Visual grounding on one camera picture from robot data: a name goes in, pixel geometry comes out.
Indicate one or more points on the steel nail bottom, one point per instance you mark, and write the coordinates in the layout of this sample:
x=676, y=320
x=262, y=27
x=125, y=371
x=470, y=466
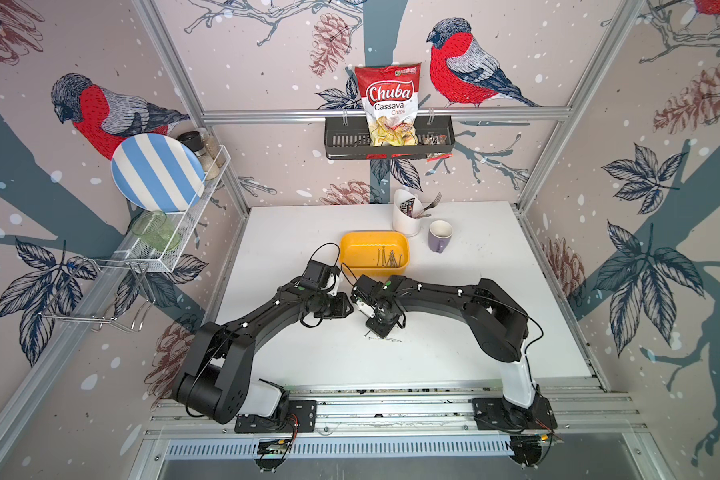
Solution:
x=386, y=339

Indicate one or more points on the green glass bowl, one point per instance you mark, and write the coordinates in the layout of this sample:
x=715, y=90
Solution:
x=156, y=230

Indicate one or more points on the red Chuba chips bag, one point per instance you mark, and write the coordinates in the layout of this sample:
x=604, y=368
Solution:
x=389, y=97

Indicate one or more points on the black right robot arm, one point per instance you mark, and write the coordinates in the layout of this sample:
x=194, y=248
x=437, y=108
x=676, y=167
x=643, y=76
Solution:
x=498, y=324

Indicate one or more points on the dark lid spice jar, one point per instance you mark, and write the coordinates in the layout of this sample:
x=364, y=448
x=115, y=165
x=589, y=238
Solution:
x=193, y=140

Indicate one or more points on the purple mug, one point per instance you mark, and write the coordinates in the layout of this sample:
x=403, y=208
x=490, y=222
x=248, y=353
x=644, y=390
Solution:
x=439, y=235

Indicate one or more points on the white cutlery holder cup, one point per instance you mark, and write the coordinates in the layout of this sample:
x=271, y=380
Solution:
x=406, y=211

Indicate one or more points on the black wall basket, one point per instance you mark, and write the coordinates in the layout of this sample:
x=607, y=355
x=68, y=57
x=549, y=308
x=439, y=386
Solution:
x=350, y=140

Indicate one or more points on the yellow plastic storage box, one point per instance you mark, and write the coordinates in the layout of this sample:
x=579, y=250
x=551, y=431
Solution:
x=359, y=252

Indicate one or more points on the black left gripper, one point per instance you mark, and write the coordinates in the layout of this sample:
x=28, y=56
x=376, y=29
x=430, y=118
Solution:
x=341, y=309

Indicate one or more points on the metal fork in cup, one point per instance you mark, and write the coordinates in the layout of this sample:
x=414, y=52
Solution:
x=433, y=204

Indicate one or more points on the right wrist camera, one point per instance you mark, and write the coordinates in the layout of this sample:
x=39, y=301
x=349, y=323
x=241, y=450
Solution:
x=363, y=306

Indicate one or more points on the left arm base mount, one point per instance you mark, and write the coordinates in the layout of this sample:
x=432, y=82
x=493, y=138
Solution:
x=288, y=415

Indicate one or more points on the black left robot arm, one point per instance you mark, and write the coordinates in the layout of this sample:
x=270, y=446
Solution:
x=215, y=376

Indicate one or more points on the blue white striped plate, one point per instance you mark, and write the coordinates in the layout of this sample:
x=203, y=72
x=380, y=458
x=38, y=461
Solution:
x=158, y=173

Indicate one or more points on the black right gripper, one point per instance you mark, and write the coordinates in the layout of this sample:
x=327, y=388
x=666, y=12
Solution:
x=380, y=333

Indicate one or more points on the clear wire dish rack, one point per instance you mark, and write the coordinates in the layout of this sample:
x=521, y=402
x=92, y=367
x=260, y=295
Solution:
x=153, y=260

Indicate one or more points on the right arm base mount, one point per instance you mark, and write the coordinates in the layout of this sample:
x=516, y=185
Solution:
x=498, y=414

